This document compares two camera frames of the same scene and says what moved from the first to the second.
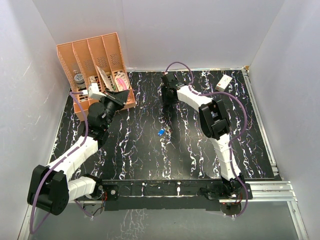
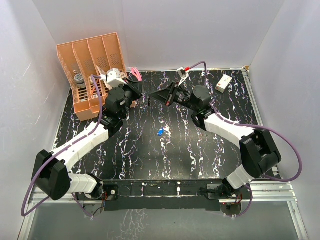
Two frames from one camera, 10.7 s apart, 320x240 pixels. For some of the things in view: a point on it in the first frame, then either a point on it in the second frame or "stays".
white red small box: (225, 81) stays
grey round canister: (79, 79) stays
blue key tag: (161, 132) stays
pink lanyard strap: (121, 82) to (136, 73)
